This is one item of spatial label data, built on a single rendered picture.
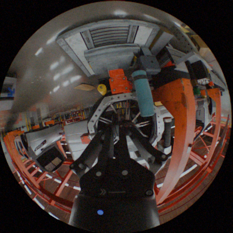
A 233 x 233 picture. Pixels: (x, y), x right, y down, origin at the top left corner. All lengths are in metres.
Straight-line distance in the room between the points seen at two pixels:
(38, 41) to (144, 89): 0.89
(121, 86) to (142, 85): 0.15
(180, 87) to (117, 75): 0.48
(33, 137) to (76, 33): 2.54
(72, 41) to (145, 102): 0.69
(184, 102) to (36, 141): 3.00
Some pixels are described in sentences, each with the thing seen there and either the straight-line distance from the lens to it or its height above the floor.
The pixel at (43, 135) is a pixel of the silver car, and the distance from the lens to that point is 2.67.
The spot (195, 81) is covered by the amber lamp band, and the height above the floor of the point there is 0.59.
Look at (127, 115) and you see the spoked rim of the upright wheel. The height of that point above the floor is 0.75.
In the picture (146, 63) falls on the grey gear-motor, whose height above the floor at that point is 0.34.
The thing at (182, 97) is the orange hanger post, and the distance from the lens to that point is 0.65.
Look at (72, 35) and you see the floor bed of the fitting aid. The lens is 0.68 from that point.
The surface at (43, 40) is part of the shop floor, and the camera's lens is 0.81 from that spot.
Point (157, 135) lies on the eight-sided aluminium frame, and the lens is 0.64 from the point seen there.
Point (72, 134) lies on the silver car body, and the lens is 1.12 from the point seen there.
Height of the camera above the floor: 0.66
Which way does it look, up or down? 7 degrees up
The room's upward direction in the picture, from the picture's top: 169 degrees clockwise
